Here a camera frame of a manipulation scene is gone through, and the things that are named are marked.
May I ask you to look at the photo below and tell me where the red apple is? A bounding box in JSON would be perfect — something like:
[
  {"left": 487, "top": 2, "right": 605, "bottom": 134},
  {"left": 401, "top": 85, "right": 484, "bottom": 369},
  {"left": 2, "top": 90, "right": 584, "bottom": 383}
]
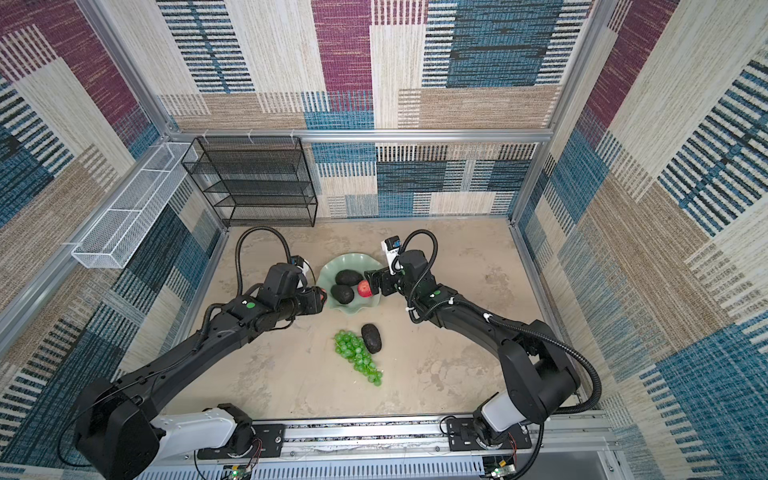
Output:
[{"left": 357, "top": 280, "right": 374, "bottom": 298}]

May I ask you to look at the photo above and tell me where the dark avocado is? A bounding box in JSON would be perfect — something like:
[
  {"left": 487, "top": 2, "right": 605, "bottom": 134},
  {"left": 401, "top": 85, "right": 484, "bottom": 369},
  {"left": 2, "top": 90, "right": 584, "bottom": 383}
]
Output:
[
  {"left": 361, "top": 323, "right": 383, "bottom": 354},
  {"left": 335, "top": 269, "right": 365, "bottom": 287},
  {"left": 330, "top": 284, "right": 355, "bottom": 305}
]

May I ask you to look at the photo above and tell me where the green grape bunch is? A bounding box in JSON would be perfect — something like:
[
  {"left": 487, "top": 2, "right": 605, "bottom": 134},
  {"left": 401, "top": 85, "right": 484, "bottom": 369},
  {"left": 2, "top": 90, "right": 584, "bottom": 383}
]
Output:
[{"left": 334, "top": 330, "right": 383, "bottom": 386}]

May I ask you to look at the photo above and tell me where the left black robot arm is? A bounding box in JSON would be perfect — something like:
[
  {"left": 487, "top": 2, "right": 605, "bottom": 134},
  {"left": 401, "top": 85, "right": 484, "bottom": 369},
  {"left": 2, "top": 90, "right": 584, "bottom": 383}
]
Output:
[{"left": 70, "top": 263, "right": 328, "bottom": 479}]

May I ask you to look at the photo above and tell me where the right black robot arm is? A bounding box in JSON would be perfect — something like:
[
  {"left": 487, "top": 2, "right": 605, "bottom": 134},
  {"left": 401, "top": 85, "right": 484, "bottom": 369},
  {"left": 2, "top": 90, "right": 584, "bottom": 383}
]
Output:
[{"left": 364, "top": 250, "right": 581, "bottom": 447}]

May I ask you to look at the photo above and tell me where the light green scalloped fruit bowl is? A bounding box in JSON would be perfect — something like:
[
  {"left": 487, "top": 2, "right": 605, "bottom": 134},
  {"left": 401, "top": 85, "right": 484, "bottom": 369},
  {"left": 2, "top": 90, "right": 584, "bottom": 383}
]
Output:
[{"left": 317, "top": 253, "right": 383, "bottom": 315}]

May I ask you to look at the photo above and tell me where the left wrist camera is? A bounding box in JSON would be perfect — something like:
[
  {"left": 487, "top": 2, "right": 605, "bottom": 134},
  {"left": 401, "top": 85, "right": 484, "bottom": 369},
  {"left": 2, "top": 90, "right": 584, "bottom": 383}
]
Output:
[{"left": 291, "top": 255, "right": 311, "bottom": 286}]

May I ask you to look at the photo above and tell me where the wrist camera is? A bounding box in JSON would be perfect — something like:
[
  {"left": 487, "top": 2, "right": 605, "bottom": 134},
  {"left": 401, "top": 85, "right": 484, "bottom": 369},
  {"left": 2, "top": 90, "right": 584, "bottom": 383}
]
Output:
[
  {"left": 291, "top": 255, "right": 311, "bottom": 286},
  {"left": 381, "top": 235, "right": 401, "bottom": 275}
]

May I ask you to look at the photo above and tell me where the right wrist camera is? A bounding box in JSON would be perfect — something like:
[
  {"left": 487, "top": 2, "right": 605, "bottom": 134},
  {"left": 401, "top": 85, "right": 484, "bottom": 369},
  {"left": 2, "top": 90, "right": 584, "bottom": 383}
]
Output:
[{"left": 381, "top": 235, "right": 401, "bottom": 275}]

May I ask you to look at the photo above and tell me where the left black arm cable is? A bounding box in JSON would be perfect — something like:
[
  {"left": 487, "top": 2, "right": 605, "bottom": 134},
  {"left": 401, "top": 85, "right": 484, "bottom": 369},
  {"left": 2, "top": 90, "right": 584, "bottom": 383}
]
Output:
[{"left": 233, "top": 225, "right": 295, "bottom": 301}]

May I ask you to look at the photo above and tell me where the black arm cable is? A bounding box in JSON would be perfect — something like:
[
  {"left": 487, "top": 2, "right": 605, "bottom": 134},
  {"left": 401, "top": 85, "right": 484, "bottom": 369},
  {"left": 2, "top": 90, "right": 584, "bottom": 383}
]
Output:
[
  {"left": 233, "top": 225, "right": 295, "bottom": 301},
  {"left": 398, "top": 229, "right": 603, "bottom": 415}
]

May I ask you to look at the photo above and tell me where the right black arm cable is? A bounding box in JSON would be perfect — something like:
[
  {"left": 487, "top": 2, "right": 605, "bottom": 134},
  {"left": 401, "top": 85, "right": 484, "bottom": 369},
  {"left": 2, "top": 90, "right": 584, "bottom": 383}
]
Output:
[{"left": 398, "top": 229, "right": 603, "bottom": 415}]

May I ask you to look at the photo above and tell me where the black wire shelf rack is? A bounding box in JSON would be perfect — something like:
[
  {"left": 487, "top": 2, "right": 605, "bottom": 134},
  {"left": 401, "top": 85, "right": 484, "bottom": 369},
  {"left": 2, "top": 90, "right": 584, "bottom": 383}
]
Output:
[{"left": 181, "top": 136, "right": 318, "bottom": 227}]

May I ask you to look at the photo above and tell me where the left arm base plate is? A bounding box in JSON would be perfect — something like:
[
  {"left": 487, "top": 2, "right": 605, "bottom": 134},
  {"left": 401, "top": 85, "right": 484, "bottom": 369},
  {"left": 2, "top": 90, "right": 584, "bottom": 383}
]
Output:
[{"left": 196, "top": 423, "right": 286, "bottom": 460}]

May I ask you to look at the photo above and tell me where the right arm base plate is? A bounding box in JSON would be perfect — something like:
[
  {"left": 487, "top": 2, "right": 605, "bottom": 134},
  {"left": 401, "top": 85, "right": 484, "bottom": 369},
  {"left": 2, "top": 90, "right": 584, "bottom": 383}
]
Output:
[{"left": 438, "top": 415, "right": 533, "bottom": 452}]

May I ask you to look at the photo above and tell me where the white wire mesh basket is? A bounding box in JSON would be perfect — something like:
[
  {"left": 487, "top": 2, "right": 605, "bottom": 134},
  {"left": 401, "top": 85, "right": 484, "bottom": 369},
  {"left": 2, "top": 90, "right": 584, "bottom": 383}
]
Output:
[{"left": 72, "top": 142, "right": 189, "bottom": 269}]

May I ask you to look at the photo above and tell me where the aluminium front rail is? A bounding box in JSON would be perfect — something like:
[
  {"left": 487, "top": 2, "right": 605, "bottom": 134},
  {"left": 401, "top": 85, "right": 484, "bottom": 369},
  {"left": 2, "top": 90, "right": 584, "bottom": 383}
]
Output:
[{"left": 142, "top": 411, "right": 633, "bottom": 479}]

